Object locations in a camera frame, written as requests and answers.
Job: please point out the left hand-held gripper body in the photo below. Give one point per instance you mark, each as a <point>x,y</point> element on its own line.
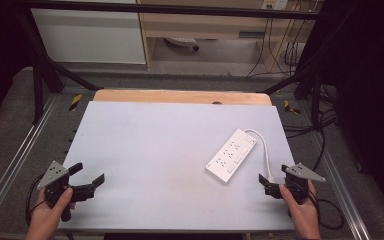
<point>54,173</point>

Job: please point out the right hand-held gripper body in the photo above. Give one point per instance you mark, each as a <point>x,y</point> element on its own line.
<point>300,171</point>

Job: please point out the person's right hand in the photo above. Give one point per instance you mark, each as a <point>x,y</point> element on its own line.
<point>305,218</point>

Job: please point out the person's left hand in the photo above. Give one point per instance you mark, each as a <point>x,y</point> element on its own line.
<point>45,220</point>

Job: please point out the white power strip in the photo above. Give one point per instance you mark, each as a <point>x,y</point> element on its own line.
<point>231,155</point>

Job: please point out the white table board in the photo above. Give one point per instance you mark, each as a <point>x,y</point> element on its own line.
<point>153,160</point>

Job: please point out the black curtain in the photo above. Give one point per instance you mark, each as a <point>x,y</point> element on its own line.
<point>0,50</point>
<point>366,83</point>

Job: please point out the wooden table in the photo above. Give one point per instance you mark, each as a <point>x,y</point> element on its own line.
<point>180,96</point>

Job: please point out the white cabinet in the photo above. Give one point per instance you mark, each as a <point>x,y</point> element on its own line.
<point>86,36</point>

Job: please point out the grey chair base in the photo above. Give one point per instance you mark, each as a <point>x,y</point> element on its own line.
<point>183,41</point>

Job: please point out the light wooden desk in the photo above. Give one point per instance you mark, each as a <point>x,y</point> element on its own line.
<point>206,25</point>

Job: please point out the aluminium rail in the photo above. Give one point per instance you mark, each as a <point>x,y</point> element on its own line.
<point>338,186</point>
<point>16,156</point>

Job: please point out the white wall socket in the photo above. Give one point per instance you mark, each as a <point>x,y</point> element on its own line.
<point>275,4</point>

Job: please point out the black metal frame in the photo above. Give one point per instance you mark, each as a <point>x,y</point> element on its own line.
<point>166,10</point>

